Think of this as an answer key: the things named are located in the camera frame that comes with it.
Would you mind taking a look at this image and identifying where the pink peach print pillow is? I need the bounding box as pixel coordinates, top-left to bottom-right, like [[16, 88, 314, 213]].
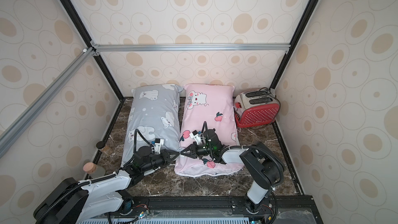
[[175, 84, 243, 177]]

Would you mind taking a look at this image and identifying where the grey bear print pillow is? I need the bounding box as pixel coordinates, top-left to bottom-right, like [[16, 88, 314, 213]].
[[121, 84, 182, 175]]

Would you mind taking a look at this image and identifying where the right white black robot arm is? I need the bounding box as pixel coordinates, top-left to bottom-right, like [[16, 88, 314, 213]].
[[180, 129, 285, 214]]

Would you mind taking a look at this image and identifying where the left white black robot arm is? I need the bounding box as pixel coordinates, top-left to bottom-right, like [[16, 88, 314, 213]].
[[33, 146, 179, 224]]

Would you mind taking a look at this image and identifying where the black knob bottle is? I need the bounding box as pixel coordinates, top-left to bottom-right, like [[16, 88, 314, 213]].
[[96, 141, 112, 156]]

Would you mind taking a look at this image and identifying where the cork stopper glass bottle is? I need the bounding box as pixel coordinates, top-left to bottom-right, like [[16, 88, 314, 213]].
[[83, 162, 106, 178]]

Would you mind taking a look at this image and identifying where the red silver toaster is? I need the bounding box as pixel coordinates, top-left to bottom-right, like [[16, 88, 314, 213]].
[[233, 87, 280, 128]]

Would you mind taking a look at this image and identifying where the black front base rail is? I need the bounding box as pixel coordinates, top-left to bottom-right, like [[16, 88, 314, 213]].
[[62, 195, 324, 224]]

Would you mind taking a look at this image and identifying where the horizontal aluminium frame bar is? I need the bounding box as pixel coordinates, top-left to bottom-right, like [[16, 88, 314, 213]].
[[94, 43, 290, 52]]

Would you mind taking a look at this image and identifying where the diagonal aluminium frame bar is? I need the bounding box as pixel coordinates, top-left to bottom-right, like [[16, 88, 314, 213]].
[[1, 47, 94, 157]]

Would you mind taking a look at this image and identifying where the left black corner post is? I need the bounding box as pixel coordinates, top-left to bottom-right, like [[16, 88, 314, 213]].
[[59, 0, 124, 101]]

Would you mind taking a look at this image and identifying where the black corner post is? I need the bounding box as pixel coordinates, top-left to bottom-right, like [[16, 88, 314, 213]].
[[59, 0, 124, 101], [270, 0, 319, 89]]

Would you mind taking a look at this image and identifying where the right black corner post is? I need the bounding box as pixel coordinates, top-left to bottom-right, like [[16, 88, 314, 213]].
[[270, 0, 319, 89]]

